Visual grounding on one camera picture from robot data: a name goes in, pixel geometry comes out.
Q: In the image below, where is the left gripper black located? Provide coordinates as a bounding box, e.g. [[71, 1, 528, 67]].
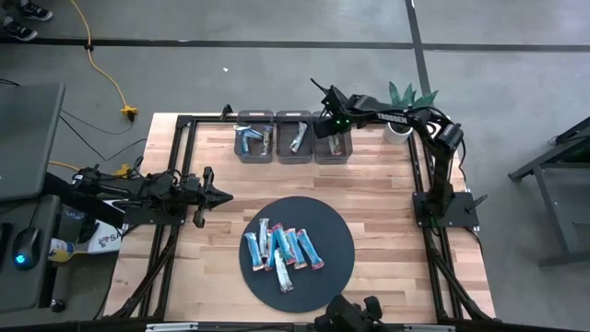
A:
[[183, 166, 234, 230]]

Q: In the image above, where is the oatmeal raisin granola bar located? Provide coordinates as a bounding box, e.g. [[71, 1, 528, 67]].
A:
[[289, 121, 309, 154]]

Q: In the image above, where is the whitish granola bar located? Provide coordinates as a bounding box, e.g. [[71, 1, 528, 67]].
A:
[[257, 217, 271, 259]]

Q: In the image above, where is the blue granola bar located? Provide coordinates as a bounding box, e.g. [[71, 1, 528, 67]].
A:
[[265, 230, 277, 272]]

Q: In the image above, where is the granola bar with checkered end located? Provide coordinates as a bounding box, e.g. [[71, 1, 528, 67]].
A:
[[273, 248, 295, 294]]

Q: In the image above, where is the grey plastic bin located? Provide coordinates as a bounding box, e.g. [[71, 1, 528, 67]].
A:
[[313, 110, 355, 166], [275, 110, 315, 165], [233, 109, 275, 165]]

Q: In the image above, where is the green snake plant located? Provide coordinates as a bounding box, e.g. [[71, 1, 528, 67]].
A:
[[388, 81, 440, 110]]

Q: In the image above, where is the white printed box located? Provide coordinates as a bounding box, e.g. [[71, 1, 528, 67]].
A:
[[85, 219, 129, 255]]

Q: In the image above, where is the round black plate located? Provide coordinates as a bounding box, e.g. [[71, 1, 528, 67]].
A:
[[238, 196, 356, 314]]

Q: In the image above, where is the black support beam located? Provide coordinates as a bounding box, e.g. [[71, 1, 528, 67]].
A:
[[43, 172, 126, 228]]

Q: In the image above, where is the yellow and blue can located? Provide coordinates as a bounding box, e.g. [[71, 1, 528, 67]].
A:
[[47, 237, 76, 264]]

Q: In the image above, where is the black computer mouse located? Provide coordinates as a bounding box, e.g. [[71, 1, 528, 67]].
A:
[[11, 226, 42, 272]]

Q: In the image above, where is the dark grey monitor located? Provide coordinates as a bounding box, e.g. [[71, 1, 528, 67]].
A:
[[0, 81, 66, 203]]

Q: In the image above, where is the grey desk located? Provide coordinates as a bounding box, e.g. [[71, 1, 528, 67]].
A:
[[0, 193, 62, 314]]

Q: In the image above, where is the grey side table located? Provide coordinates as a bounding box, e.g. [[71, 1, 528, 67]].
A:
[[506, 114, 590, 269]]

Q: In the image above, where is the person's shoe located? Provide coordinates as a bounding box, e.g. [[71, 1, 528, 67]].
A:
[[18, 0, 54, 22], [2, 20, 40, 42]]

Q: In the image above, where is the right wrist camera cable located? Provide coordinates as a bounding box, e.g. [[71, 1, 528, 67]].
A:
[[309, 77, 333, 96]]

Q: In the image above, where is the black aluminium table frame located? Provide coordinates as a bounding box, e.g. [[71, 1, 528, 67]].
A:
[[103, 113, 497, 324]]

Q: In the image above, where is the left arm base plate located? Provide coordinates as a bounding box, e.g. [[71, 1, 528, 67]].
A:
[[123, 202, 188, 227]]

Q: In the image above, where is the short yellow power cable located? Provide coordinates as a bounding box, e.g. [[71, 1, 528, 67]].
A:
[[48, 160, 135, 180]]

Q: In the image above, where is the black floor cable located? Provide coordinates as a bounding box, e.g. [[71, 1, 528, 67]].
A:
[[58, 108, 148, 162]]

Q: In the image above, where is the yellow extension cable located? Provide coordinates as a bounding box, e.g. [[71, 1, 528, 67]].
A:
[[68, 0, 139, 124]]

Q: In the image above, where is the silver bracket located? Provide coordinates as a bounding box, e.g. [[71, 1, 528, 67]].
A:
[[145, 322, 200, 332], [402, 324, 456, 332]]

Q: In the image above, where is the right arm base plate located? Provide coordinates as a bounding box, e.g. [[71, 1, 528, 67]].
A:
[[412, 191, 480, 230]]

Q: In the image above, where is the black lever handle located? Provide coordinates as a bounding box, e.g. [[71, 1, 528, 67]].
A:
[[464, 194, 489, 215]]

